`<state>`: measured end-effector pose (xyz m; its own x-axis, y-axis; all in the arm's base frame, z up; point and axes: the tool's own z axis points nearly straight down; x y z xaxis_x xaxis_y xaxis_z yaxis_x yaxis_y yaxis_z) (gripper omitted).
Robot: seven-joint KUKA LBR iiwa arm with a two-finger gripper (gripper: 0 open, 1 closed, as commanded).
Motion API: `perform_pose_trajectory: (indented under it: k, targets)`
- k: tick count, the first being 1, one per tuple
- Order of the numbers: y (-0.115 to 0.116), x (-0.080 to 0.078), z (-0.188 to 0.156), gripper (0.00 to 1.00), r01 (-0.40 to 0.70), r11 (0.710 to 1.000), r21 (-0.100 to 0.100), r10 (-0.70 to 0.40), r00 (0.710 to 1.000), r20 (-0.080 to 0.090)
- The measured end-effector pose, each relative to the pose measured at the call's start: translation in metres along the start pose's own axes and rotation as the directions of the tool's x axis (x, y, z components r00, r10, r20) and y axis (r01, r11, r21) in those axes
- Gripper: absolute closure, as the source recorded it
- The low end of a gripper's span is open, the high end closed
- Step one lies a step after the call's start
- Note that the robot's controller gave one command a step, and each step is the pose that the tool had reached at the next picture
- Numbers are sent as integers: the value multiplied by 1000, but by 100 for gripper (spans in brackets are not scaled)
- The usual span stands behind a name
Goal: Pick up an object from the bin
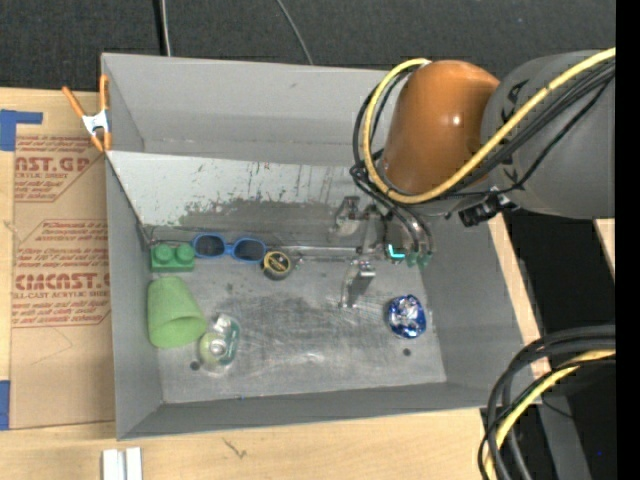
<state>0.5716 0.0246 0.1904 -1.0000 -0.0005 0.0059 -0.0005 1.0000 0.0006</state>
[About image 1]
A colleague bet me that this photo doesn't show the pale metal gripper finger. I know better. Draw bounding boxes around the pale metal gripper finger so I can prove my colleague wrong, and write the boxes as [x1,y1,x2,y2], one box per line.
[327,195,363,243]
[338,259,377,310]

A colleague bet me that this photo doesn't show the blue and white crumpled packet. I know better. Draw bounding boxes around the blue and white crumpled packet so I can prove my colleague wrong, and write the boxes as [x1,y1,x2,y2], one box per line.
[386,293,428,341]

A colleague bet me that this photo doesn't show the grey metal bin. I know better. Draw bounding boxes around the grey metal bin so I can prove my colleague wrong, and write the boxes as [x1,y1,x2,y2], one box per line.
[99,51,545,442]

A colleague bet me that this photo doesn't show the black and yellow tape measure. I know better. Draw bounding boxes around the black and yellow tape measure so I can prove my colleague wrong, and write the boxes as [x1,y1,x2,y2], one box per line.
[260,249,293,282]

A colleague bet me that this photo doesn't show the blue sunglasses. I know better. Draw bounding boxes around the blue sunglasses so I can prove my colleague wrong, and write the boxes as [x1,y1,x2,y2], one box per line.
[191,232,269,264]

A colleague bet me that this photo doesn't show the clear packet with green ball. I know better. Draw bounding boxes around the clear packet with green ball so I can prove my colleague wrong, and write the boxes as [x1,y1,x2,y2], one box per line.
[196,312,243,377]

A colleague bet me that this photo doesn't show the green toy brick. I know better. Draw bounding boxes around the green toy brick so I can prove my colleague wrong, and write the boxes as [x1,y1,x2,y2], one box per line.
[150,241,197,273]

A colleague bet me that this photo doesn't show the green plastic cup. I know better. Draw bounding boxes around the green plastic cup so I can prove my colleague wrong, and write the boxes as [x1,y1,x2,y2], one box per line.
[145,274,208,350]

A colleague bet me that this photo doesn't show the brown cardboard board red print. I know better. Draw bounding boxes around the brown cardboard board red print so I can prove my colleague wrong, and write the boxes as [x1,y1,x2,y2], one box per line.
[0,86,117,432]

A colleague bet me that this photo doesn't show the black cylinder on white bracket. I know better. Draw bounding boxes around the black cylinder on white bracket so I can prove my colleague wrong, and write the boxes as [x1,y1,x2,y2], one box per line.
[457,193,512,228]

